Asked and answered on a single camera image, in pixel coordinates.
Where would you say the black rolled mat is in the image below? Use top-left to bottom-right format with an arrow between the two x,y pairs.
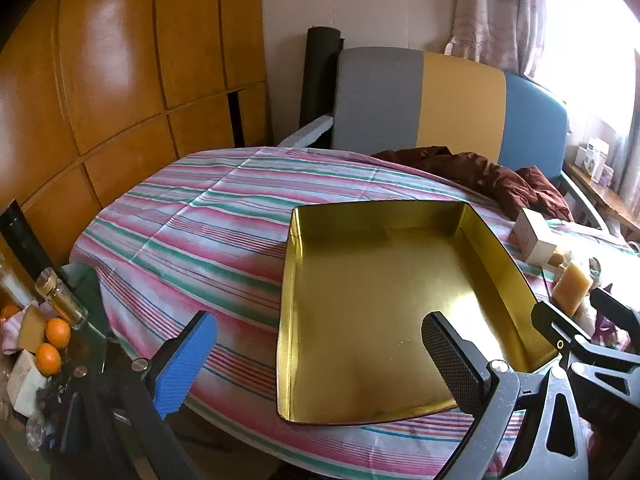
299,26 -> 343,148

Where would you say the wooden side shelf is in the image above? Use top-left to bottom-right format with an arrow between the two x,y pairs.
562,160 -> 640,241

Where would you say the orange fruit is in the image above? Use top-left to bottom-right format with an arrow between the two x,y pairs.
36,342 -> 62,376
45,317 -> 72,350

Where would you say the light metal bed rail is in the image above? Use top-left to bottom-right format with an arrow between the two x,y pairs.
560,170 -> 621,236
277,115 -> 333,150

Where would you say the glass side table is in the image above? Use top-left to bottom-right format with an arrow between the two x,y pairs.
0,255 -> 151,480

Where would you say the white cardboard box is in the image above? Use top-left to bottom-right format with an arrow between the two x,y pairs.
514,207 -> 563,264

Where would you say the small white box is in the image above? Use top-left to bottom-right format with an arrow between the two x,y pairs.
6,350 -> 48,417

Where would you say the tan cardboard box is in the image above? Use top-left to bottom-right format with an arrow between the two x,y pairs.
17,305 -> 51,353

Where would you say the dark red cloth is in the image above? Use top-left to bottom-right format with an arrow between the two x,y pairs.
372,146 -> 576,223

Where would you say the striped pink green sheet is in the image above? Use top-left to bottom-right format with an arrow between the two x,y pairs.
70,146 -> 636,480

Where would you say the patterned curtain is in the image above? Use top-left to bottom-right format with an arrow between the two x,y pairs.
445,0 -> 548,81

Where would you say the grey yellow blue headboard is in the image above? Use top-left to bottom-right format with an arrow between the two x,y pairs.
332,46 -> 571,181

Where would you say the glass jar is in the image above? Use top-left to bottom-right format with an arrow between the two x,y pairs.
35,267 -> 89,331

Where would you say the bright window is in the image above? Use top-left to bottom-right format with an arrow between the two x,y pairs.
530,0 -> 640,136

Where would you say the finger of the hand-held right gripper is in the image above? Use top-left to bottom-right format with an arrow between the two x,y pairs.
531,301 -> 593,361
590,287 -> 640,346

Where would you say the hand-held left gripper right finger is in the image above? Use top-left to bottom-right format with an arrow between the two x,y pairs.
421,311 -> 593,480

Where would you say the white printed carton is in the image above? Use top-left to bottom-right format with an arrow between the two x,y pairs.
574,137 -> 611,181

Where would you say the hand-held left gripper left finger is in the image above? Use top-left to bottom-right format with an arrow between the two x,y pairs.
112,310 -> 218,480

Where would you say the gold metal tin tray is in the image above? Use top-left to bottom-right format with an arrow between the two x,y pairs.
276,203 -> 560,427

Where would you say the wooden wardrobe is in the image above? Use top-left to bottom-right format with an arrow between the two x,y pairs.
0,0 -> 273,271

